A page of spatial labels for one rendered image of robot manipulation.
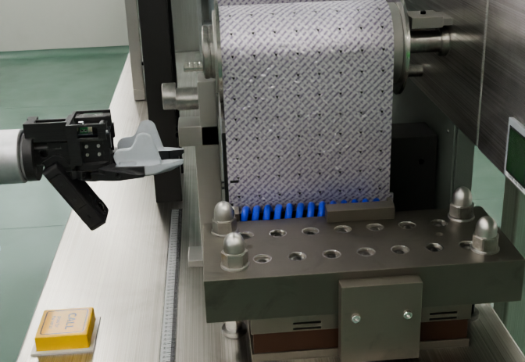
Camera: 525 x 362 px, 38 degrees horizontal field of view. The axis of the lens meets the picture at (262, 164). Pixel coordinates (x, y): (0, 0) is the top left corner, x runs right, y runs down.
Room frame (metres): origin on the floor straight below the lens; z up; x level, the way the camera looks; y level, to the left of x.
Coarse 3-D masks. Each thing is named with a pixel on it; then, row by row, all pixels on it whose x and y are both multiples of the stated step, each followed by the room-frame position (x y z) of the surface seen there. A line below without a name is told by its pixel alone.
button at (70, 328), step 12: (48, 312) 0.92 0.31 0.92; (60, 312) 0.92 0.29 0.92; (72, 312) 0.92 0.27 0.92; (84, 312) 0.92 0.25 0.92; (48, 324) 0.89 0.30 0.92; (60, 324) 0.89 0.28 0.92; (72, 324) 0.89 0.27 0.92; (84, 324) 0.88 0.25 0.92; (36, 336) 0.86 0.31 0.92; (48, 336) 0.86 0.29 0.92; (60, 336) 0.86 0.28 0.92; (72, 336) 0.86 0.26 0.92; (84, 336) 0.86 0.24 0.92; (36, 348) 0.86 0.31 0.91; (48, 348) 0.86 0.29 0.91; (60, 348) 0.86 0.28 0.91; (72, 348) 0.86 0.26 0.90
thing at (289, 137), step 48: (240, 96) 1.01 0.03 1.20; (288, 96) 1.01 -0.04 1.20; (336, 96) 1.02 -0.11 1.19; (384, 96) 1.02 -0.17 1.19; (240, 144) 1.01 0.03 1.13; (288, 144) 1.01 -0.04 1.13; (336, 144) 1.02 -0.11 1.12; (384, 144) 1.02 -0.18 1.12; (240, 192) 1.01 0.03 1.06; (288, 192) 1.01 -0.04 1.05; (336, 192) 1.02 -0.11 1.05; (384, 192) 1.02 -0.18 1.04
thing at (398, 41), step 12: (396, 12) 1.06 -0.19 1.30; (396, 24) 1.04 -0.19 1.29; (396, 36) 1.03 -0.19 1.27; (216, 48) 1.01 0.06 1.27; (396, 48) 1.03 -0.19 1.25; (216, 60) 1.01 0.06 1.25; (396, 60) 1.03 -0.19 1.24; (216, 72) 1.01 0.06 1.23; (396, 72) 1.04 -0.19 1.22; (216, 84) 1.02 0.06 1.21
